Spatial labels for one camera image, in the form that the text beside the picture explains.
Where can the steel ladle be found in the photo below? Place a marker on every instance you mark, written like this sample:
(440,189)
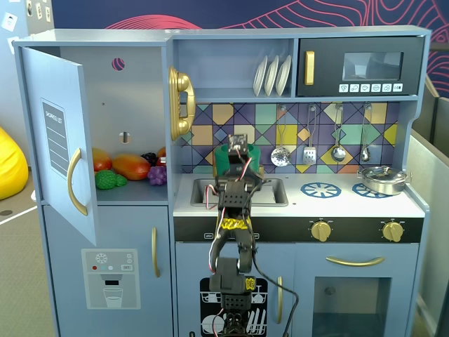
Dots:
(338,153)

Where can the grey toy sink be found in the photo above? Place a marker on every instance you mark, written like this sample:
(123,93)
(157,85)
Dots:
(273,193)

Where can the green toy broccoli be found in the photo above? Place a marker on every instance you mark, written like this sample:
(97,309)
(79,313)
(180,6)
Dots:
(105,179)

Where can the black toy microwave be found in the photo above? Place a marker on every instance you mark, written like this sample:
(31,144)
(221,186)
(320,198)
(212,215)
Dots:
(372,44)

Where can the blue cabinet door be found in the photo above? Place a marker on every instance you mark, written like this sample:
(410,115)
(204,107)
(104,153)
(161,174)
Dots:
(38,175)

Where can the small red toy item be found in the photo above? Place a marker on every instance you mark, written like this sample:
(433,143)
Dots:
(162,162)

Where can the steel spoon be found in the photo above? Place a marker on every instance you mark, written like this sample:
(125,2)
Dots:
(365,153)

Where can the red yellow toy peach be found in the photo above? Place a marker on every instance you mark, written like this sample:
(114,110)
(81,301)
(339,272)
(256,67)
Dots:
(101,161)

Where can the white toy plate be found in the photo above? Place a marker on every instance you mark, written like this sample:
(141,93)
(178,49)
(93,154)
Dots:
(283,73)
(259,77)
(271,75)

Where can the green ribbed cup recipient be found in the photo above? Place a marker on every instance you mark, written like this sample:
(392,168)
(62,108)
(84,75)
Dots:
(221,168)

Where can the steel slotted skimmer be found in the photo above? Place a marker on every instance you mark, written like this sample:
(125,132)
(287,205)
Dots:
(280,156)

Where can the yellow beanbag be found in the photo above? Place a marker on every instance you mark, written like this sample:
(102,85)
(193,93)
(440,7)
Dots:
(10,165)

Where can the white paper note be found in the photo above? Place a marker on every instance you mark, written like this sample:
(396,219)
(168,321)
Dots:
(9,21)

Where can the dark toy blackberry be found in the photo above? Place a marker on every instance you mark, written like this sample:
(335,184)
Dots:
(149,157)

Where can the purple toy grapes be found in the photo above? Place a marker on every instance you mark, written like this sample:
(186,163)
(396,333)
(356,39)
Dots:
(156,175)

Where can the grey desk partition panel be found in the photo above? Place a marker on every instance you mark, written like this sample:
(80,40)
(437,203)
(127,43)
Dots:
(431,210)

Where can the steel pot with lid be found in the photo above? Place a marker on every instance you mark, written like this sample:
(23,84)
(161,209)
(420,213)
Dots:
(382,182)

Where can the blue toy kitchen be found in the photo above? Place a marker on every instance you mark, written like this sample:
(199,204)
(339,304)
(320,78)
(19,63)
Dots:
(115,224)

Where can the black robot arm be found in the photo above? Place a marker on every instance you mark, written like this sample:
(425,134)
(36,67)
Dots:
(229,277)

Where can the orange red toy mango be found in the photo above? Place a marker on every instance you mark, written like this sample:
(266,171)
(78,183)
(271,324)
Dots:
(131,166)

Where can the gold stove knob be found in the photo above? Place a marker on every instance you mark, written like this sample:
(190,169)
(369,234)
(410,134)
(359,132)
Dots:
(393,231)
(321,231)

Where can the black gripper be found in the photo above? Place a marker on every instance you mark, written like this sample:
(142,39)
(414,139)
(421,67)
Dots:
(237,143)

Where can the steel slotted spatula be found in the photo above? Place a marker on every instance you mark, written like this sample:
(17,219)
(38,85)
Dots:
(309,156)

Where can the orange toy fruit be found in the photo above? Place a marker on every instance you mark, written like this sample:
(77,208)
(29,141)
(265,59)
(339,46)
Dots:
(162,152)

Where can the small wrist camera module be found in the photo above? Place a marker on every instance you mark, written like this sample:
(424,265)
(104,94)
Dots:
(238,144)

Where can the gold toy telephone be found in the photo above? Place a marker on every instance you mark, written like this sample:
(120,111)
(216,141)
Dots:
(180,84)

